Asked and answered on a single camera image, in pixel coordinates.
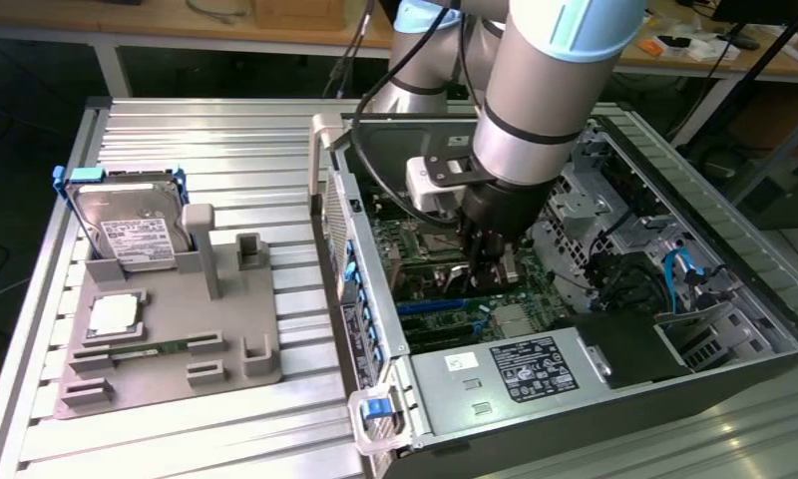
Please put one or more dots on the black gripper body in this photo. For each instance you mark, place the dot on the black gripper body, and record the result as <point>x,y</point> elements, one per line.
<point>505,209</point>

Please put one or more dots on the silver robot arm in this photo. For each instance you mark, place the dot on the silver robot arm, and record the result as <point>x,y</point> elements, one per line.
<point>539,100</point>

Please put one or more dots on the CPU socket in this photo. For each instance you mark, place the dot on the CPU socket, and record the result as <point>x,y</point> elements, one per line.
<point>439,242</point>

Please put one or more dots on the green motherboard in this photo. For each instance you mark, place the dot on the green motherboard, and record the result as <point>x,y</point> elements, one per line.
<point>539,299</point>

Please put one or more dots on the silver chipset heatsink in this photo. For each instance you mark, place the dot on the silver chipset heatsink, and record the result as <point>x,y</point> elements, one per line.
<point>512,320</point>

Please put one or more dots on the metal disk bay cage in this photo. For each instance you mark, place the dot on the metal disk bay cage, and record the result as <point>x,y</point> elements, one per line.
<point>579,204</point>

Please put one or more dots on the blue expansion slot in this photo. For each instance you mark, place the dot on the blue expansion slot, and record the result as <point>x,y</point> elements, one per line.
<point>432,305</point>

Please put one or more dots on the grey power supply unit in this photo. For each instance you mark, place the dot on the grey power supply unit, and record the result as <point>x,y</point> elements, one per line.
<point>479,384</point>

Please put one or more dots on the black open PC case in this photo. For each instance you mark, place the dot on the black open PC case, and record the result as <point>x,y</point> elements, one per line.
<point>572,424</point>

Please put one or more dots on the blue release latch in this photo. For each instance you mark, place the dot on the blue release latch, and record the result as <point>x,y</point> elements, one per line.
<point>375,409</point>

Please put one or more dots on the orange and white small box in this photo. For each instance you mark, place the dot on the orange and white small box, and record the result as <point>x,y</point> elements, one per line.
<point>652,47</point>

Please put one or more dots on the grey parts rack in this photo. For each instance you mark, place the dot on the grey parts rack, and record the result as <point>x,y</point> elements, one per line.
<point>173,299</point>

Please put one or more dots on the black tripod pole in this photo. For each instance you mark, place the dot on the black tripod pole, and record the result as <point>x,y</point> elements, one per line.
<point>759,70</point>

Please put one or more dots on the wooden desk with clutter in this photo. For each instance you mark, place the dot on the wooden desk with clutter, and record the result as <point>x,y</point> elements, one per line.
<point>772,66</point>

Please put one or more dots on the hard disk with blue caddy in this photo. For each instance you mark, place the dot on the hard disk with blue caddy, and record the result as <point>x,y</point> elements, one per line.
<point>133,224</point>

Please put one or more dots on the green RAM stick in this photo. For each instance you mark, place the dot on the green RAM stick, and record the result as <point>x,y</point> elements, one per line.
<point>153,347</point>

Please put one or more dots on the silver CPU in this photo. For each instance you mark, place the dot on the silver CPU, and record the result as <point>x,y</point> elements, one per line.
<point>115,314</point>

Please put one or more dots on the black monitor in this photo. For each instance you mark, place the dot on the black monitor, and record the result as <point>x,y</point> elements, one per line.
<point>772,10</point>

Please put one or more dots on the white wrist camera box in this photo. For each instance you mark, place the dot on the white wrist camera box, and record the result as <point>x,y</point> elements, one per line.
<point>425,189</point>

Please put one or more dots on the metal vented bracket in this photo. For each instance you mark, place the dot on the metal vented bracket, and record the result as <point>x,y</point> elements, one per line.
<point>712,339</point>

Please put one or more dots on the wooden desk with white frame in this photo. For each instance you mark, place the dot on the wooden desk with white frame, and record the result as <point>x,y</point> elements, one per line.
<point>173,31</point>

